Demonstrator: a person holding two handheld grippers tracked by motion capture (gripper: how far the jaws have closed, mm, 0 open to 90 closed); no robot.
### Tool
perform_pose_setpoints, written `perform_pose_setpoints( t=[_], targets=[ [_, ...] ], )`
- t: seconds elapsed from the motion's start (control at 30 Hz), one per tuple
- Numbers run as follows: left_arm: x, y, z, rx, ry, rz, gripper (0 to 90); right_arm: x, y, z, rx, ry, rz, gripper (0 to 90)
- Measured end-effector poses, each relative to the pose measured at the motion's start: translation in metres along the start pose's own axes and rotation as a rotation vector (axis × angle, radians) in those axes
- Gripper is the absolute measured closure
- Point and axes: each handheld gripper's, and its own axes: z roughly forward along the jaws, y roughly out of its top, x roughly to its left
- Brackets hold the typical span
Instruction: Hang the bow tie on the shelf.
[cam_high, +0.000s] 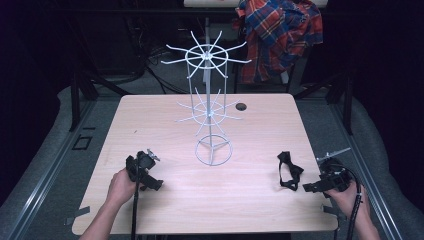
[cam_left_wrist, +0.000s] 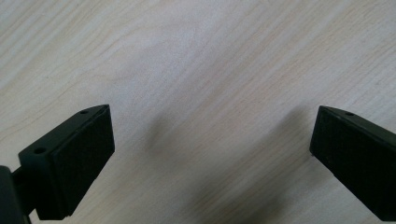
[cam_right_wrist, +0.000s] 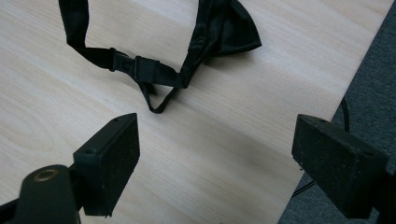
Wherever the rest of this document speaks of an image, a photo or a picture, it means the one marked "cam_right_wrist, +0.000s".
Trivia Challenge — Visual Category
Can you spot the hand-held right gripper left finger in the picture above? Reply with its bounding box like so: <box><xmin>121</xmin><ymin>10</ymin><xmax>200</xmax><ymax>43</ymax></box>
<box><xmin>72</xmin><ymin>112</ymin><xmax>141</xmax><ymax>217</ymax></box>

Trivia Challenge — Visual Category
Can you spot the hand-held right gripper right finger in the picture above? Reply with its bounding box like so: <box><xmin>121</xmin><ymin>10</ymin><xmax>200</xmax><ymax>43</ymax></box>
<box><xmin>290</xmin><ymin>113</ymin><xmax>390</xmax><ymax>219</ymax></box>

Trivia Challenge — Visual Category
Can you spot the black cable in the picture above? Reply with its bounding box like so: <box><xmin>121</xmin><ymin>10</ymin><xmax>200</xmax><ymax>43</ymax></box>
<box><xmin>291</xmin><ymin>97</ymin><xmax>350</xmax><ymax>198</ymax></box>

